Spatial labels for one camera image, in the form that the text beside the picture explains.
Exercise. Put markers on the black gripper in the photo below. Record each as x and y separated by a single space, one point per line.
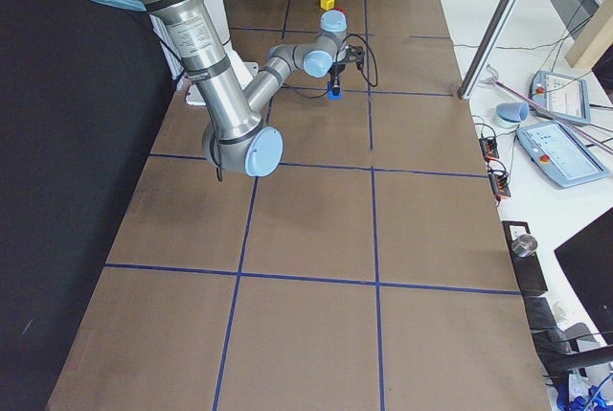
337 70

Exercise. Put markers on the blue block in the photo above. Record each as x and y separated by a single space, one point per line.
334 94

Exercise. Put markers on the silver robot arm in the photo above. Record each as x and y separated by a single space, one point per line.
237 138

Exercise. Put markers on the yellow block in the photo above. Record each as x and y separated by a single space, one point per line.
327 5

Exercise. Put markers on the orange black connector board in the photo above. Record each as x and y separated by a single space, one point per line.
489 148

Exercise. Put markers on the far teach pendant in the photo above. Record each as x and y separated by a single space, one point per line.
562 95

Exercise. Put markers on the teach pendant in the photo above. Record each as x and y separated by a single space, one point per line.
560 155
562 95

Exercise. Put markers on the near teach pendant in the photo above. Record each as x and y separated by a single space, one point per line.
560 155

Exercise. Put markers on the metal cylinder weight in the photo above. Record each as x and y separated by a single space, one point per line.
524 246

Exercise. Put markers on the black box on table edge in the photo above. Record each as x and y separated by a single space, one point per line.
528 272

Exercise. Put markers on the black monitor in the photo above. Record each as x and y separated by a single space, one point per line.
586 261

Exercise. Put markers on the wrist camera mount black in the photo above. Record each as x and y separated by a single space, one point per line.
355 54

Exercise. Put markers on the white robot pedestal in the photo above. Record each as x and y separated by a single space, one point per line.
245 71

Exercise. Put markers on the aluminium frame post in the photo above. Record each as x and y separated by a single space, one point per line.
496 25

